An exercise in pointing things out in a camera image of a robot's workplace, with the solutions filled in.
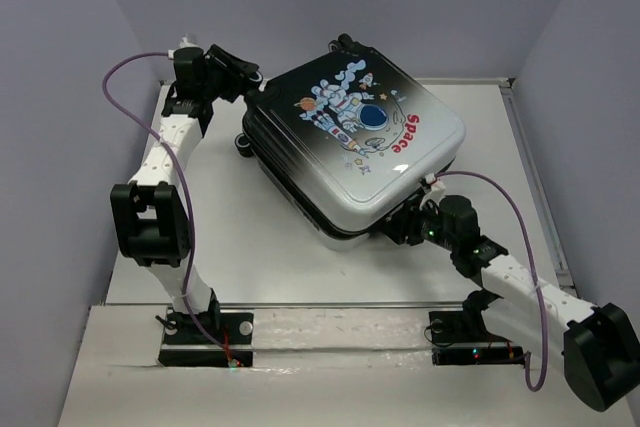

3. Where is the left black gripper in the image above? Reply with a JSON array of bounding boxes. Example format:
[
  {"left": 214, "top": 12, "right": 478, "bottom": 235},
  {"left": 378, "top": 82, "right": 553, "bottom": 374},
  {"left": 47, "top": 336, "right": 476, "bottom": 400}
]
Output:
[{"left": 202, "top": 44, "right": 260, "bottom": 103}]

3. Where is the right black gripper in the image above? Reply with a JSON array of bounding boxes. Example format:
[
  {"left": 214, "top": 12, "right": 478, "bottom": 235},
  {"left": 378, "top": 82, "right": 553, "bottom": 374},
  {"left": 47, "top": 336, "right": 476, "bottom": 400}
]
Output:
[{"left": 377, "top": 197, "right": 457, "bottom": 252}]

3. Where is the black suitcase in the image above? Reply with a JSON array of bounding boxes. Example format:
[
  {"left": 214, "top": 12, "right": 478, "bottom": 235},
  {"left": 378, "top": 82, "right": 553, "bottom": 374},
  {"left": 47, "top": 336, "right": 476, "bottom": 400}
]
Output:
[{"left": 242, "top": 34, "right": 465, "bottom": 250}]

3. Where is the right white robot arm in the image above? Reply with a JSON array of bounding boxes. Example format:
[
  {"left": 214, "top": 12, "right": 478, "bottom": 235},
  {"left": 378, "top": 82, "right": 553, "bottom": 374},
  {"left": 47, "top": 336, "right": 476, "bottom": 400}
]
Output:
[{"left": 381, "top": 195, "right": 639, "bottom": 412}]

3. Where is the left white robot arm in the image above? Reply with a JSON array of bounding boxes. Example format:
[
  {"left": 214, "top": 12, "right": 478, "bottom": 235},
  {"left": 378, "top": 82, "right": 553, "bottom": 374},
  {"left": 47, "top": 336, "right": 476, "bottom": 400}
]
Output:
[{"left": 110, "top": 41, "right": 262, "bottom": 342}]

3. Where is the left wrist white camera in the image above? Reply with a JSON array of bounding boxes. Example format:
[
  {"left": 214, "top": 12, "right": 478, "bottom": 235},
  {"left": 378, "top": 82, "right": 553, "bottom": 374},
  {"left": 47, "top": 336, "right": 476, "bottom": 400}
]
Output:
[{"left": 178, "top": 34, "right": 199, "bottom": 49}]

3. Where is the wrist white camera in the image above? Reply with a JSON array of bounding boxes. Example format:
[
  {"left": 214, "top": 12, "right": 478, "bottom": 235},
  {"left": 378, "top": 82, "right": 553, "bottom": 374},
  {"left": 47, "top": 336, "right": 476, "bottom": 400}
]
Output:
[
  {"left": 419, "top": 173, "right": 446, "bottom": 210},
  {"left": 178, "top": 34, "right": 199, "bottom": 49}
]

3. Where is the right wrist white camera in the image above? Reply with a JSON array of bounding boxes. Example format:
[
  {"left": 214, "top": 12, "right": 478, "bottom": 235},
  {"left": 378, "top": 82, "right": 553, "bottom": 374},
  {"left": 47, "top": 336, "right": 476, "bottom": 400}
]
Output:
[{"left": 419, "top": 173, "right": 446, "bottom": 210}]

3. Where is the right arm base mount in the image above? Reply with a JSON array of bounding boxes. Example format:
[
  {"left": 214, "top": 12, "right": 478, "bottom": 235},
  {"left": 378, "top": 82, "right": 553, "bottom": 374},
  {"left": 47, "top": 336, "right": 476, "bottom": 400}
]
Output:
[{"left": 423, "top": 290, "right": 525, "bottom": 366}]

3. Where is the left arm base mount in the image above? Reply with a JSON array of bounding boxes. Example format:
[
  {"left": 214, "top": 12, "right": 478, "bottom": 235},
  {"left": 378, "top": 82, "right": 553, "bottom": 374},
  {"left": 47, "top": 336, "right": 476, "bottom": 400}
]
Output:
[{"left": 155, "top": 309, "right": 254, "bottom": 369}]

